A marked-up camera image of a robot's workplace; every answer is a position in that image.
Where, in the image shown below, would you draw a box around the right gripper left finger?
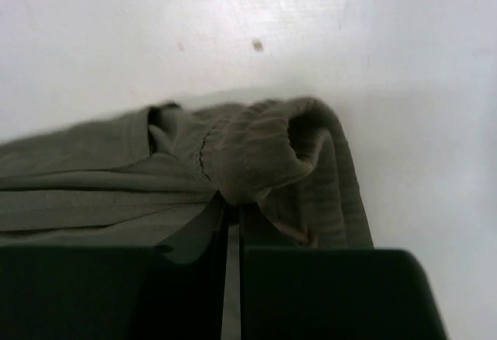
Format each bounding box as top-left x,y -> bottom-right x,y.
1,196 -> 226,339

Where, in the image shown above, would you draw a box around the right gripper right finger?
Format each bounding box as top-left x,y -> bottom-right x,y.
240,205 -> 446,340

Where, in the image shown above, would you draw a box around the olive green shorts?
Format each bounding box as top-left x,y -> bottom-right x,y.
1,98 -> 374,250

